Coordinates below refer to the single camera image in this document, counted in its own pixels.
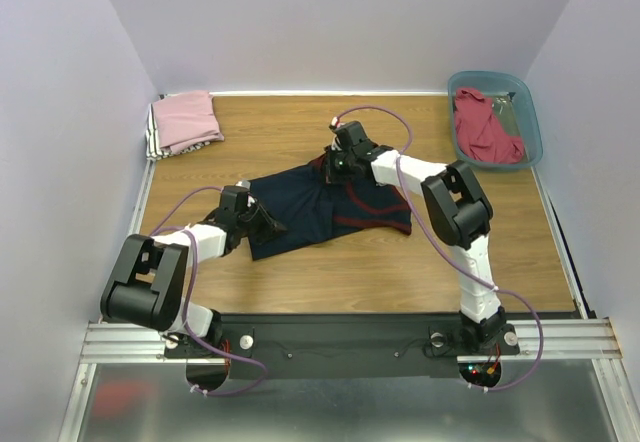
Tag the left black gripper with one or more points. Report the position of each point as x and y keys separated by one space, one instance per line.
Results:
x=269 y=227

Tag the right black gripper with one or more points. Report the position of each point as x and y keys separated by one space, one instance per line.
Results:
x=335 y=169

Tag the navy jersey tank top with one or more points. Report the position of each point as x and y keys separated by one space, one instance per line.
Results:
x=315 y=212

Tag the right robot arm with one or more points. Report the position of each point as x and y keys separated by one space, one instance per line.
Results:
x=458 y=210

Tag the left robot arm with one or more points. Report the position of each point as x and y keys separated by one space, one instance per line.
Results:
x=152 y=281

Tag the pink folded tank top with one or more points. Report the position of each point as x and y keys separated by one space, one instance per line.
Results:
x=185 y=119

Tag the striped folded tank top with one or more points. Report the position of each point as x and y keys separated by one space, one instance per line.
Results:
x=154 y=152

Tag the red tank top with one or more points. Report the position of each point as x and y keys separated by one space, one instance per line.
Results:
x=479 y=132

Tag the teal plastic bin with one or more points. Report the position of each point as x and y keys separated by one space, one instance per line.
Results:
x=495 y=83

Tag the green garment in bin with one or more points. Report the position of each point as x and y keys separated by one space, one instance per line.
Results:
x=503 y=109

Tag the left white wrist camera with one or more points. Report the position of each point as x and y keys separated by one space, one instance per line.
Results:
x=244 y=184

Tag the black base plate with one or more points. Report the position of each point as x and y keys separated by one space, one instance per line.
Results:
x=339 y=346

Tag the aluminium frame rail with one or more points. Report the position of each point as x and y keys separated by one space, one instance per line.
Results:
x=563 y=340

